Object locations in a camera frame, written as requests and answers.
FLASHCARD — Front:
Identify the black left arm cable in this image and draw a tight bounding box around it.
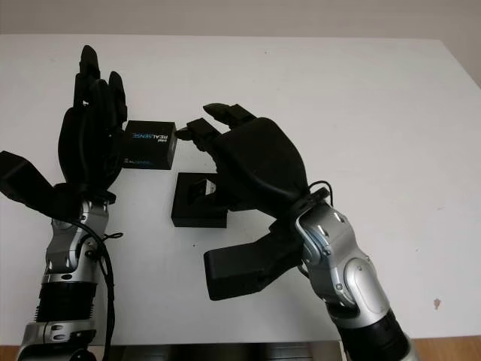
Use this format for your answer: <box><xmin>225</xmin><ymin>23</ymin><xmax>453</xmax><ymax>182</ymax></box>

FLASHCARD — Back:
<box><xmin>52</xmin><ymin>221</ymin><xmax>125</xmax><ymax>361</ymax></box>

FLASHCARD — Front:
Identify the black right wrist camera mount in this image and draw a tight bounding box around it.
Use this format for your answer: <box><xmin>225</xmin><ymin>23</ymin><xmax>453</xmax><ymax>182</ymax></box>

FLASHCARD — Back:
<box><xmin>202</xmin><ymin>217</ymin><xmax>307</xmax><ymax>302</ymax></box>

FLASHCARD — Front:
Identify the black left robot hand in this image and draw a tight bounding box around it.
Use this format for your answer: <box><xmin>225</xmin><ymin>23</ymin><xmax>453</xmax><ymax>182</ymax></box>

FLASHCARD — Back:
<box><xmin>58</xmin><ymin>44</ymin><xmax>129</xmax><ymax>204</ymax></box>

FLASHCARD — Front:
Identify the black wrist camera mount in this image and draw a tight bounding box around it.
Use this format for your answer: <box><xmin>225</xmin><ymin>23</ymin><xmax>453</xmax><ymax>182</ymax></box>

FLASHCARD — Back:
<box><xmin>0</xmin><ymin>150</ymin><xmax>86</xmax><ymax>219</ymax></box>
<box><xmin>202</xmin><ymin>217</ymin><xmax>307</xmax><ymax>302</ymax></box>

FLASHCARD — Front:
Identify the black box base with insert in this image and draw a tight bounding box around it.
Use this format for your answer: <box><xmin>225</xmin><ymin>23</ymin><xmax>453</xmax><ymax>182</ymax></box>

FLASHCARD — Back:
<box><xmin>171</xmin><ymin>171</ymin><xmax>229</xmax><ymax>229</ymax></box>

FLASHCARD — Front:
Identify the black robot torso panel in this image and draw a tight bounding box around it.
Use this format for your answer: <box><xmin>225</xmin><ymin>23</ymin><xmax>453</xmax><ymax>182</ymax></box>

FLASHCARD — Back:
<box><xmin>112</xmin><ymin>340</ymin><xmax>343</xmax><ymax>361</ymax></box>

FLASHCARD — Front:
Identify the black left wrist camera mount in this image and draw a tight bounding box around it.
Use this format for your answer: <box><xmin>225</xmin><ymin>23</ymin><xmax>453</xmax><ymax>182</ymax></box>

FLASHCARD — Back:
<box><xmin>0</xmin><ymin>150</ymin><xmax>86</xmax><ymax>219</ymax></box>

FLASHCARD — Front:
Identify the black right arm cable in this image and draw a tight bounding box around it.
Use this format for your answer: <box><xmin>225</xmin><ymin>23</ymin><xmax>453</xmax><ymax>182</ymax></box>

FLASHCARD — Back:
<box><xmin>296</xmin><ymin>181</ymin><xmax>335</xmax><ymax>281</ymax></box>

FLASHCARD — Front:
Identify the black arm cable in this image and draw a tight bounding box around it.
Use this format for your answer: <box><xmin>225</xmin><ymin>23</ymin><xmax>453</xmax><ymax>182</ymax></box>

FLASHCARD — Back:
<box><xmin>52</xmin><ymin>221</ymin><xmax>125</xmax><ymax>361</ymax></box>
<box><xmin>296</xmin><ymin>181</ymin><xmax>335</xmax><ymax>281</ymax></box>

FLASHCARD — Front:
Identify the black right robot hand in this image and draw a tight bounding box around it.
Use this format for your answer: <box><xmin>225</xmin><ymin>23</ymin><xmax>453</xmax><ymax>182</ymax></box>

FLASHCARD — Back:
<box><xmin>175</xmin><ymin>102</ymin><xmax>328</xmax><ymax>226</ymax></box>

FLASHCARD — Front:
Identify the black RealSense box lid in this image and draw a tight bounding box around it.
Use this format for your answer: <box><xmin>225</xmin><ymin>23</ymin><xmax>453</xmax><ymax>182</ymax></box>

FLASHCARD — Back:
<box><xmin>122</xmin><ymin>120</ymin><xmax>177</xmax><ymax>171</ymax></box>

